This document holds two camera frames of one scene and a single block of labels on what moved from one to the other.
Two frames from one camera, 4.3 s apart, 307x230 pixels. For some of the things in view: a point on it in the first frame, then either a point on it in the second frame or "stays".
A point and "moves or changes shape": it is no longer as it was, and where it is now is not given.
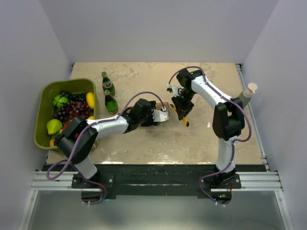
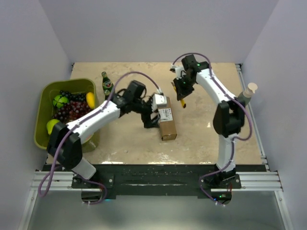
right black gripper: (183, 110) -> (182, 92)
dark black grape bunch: (74, 97) stays
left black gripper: (150, 122) stays
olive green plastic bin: (49, 90) stays
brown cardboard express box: (166, 105) moves or changes shape
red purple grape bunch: (73, 109) stays
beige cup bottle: (245, 96) stays
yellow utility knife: (184, 119) moves or changes shape
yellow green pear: (53, 125) stays
